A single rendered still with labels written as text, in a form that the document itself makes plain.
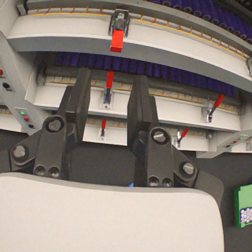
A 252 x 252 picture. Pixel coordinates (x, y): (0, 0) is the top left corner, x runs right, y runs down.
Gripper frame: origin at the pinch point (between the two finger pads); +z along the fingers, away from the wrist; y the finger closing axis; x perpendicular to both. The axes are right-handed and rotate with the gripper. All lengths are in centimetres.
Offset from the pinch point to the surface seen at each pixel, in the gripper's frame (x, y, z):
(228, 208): -54, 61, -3
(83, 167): -51, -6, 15
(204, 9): 5.7, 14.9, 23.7
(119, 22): 1.0, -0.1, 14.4
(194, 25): 2.5, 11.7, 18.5
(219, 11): 6.6, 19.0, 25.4
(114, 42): 0.2, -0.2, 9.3
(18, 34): -1.5, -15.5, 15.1
